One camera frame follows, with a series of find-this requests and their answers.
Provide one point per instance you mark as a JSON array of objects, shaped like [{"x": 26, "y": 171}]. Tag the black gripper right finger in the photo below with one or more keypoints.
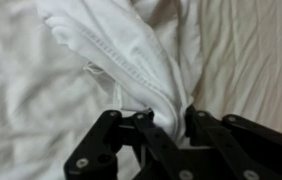
[{"x": 247, "y": 150}]

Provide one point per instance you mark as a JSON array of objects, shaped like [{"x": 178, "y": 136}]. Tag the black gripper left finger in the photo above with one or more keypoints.
[{"x": 97, "y": 150}]

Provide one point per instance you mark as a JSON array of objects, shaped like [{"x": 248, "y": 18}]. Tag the white cloth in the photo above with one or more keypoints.
[{"x": 131, "y": 56}]

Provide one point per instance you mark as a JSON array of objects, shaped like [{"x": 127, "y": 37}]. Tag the white bed sheet mattress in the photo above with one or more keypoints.
[{"x": 247, "y": 50}]

